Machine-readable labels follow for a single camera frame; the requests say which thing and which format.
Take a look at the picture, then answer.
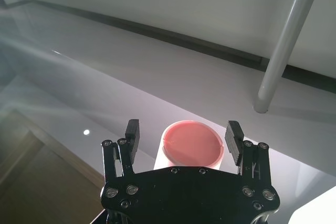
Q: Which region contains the grey vertical railing post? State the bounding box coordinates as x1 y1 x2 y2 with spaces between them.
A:
251 0 327 114

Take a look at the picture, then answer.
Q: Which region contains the dark skirting strip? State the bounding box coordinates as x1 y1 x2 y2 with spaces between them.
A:
5 0 336 94

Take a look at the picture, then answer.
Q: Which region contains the pink plastic cup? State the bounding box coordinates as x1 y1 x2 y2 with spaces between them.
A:
154 120 224 169

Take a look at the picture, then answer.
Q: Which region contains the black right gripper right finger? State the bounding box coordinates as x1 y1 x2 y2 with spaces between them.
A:
225 120 271 186

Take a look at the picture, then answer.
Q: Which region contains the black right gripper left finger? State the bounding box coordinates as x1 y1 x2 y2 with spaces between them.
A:
101 119 141 186

